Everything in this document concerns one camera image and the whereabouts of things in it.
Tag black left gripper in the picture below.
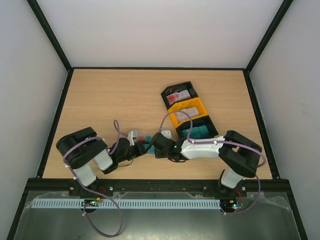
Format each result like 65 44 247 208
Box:
117 141 151 164

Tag red circle white card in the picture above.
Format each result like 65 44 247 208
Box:
134 135 147 144

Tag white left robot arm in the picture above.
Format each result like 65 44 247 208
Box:
56 127 151 187

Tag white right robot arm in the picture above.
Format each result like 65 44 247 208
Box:
150 130 267 196

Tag pink patterned white card stack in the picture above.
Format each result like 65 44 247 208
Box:
174 107 200 123

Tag teal card stack in bin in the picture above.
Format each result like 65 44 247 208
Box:
189 125 210 139

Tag black bin with teal cards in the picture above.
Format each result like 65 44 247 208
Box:
175 115 219 140

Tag red patterned white card stack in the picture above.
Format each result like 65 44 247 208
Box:
167 90 191 105

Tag black bin with red cards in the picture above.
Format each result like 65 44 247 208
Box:
160 81 198 110

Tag yellow middle bin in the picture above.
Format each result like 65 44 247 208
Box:
168 97 208 129

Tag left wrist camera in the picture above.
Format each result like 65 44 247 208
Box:
127 129 138 146

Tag white slotted cable duct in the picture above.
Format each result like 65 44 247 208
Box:
30 198 221 210

